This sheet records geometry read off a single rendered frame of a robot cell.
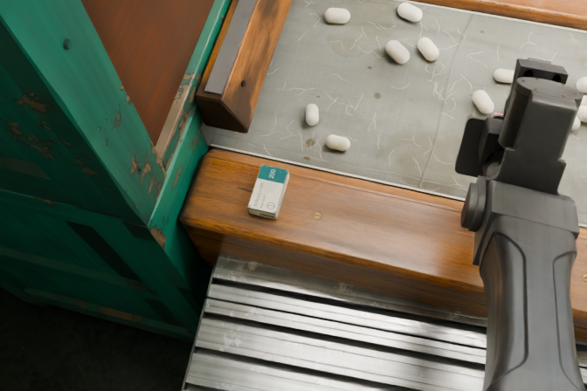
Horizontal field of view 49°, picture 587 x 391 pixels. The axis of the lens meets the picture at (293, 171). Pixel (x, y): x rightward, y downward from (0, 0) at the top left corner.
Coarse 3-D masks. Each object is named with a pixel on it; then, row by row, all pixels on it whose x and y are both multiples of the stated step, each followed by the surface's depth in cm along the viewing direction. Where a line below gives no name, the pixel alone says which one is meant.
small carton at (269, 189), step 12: (264, 168) 78; (276, 168) 78; (264, 180) 77; (276, 180) 77; (252, 192) 77; (264, 192) 76; (276, 192) 76; (252, 204) 76; (264, 204) 76; (276, 204) 76; (264, 216) 77; (276, 216) 76
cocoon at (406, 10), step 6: (402, 6) 91; (408, 6) 91; (414, 6) 91; (402, 12) 91; (408, 12) 91; (414, 12) 90; (420, 12) 91; (408, 18) 91; (414, 18) 91; (420, 18) 91
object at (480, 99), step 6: (480, 90) 85; (474, 96) 84; (480, 96) 84; (486, 96) 84; (474, 102) 85; (480, 102) 84; (486, 102) 83; (492, 102) 84; (480, 108) 84; (486, 108) 83; (492, 108) 83
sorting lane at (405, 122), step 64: (320, 0) 95; (384, 0) 94; (320, 64) 90; (384, 64) 89; (448, 64) 89; (512, 64) 88; (576, 64) 88; (256, 128) 86; (320, 128) 85; (384, 128) 85; (448, 128) 84; (448, 192) 80; (576, 192) 79
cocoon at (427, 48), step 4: (420, 40) 88; (424, 40) 88; (428, 40) 88; (420, 44) 88; (424, 44) 88; (428, 44) 88; (432, 44) 88; (420, 48) 88; (424, 48) 88; (428, 48) 88; (432, 48) 87; (436, 48) 88; (424, 52) 88; (428, 52) 88; (432, 52) 87; (436, 52) 87; (424, 56) 89; (428, 56) 88; (432, 56) 88; (436, 56) 88
